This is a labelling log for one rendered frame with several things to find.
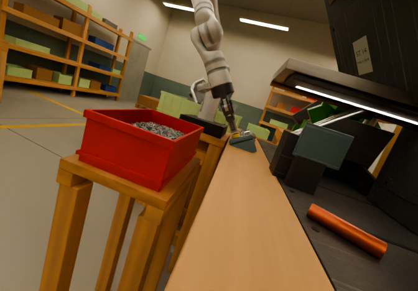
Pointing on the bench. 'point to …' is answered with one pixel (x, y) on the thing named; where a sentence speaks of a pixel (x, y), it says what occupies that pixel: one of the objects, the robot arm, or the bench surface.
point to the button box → (244, 142)
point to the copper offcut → (348, 231)
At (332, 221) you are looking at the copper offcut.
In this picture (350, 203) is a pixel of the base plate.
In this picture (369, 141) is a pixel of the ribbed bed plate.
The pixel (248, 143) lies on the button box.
